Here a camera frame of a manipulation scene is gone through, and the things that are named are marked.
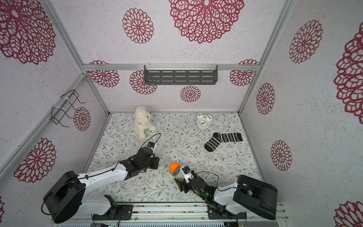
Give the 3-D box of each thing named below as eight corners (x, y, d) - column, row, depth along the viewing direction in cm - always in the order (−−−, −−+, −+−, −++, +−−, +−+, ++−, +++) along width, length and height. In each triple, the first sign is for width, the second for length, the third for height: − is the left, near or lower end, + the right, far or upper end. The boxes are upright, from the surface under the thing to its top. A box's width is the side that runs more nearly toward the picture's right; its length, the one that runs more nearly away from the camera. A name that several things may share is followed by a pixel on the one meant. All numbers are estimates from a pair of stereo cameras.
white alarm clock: (195, 127, 114) (196, 116, 104) (197, 123, 116) (198, 112, 106) (207, 131, 111) (210, 120, 101) (209, 127, 114) (211, 116, 104)
